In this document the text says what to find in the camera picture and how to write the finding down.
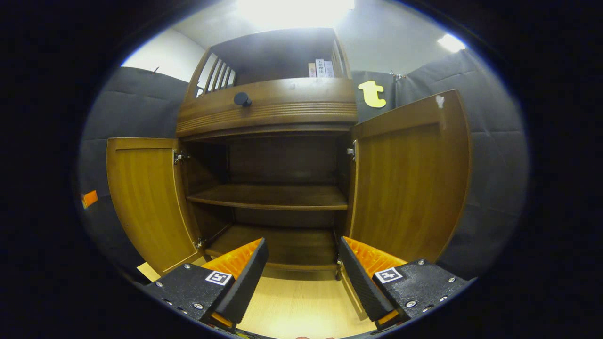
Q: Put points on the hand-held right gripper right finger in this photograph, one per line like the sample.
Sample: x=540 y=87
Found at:
x=360 y=285

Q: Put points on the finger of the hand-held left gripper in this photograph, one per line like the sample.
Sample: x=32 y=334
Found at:
x=90 y=199

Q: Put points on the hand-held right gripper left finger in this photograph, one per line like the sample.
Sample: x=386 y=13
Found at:
x=247 y=282

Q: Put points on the wooden cabinet door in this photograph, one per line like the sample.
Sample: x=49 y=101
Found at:
x=146 y=202
x=410 y=188

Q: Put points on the metal door hinge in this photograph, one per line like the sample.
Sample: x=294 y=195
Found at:
x=179 y=157
x=351 y=150
x=199 y=243

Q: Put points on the wooden cabinet shelf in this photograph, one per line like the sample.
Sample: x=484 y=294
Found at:
x=273 y=195

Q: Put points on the black backdrop cloth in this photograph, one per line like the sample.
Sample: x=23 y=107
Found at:
x=494 y=188

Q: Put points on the black round knob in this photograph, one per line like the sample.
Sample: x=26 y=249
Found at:
x=241 y=99

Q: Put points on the grey book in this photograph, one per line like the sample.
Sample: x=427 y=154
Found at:
x=329 y=69

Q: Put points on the pale pink book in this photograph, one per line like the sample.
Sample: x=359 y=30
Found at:
x=312 y=70

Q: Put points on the small ceiling light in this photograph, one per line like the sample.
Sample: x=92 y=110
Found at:
x=451 y=43

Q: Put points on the large ceiling light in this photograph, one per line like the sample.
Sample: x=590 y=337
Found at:
x=294 y=12

